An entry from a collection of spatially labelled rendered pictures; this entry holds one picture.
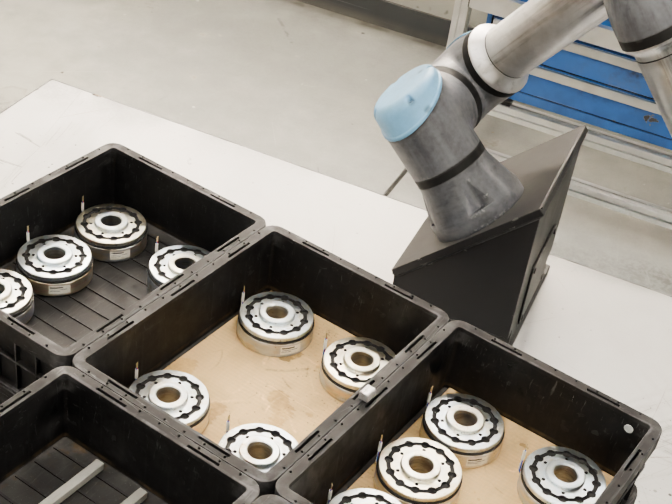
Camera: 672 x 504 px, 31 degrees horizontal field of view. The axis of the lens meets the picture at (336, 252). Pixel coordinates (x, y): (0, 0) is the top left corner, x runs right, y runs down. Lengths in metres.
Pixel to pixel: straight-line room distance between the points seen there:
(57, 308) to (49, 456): 0.27
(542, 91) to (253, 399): 2.01
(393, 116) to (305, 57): 2.44
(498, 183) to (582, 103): 1.61
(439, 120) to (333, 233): 0.41
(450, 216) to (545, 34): 0.29
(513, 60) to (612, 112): 1.59
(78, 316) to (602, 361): 0.81
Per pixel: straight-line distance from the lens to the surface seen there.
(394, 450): 1.51
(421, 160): 1.80
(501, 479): 1.55
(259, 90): 3.98
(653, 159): 3.42
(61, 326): 1.68
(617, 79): 3.37
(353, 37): 4.40
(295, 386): 1.61
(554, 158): 1.92
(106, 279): 1.76
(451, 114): 1.80
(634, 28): 1.56
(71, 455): 1.51
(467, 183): 1.81
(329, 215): 2.16
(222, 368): 1.62
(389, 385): 1.48
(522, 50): 1.81
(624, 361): 1.99
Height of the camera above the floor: 1.91
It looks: 36 degrees down
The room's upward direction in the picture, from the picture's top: 9 degrees clockwise
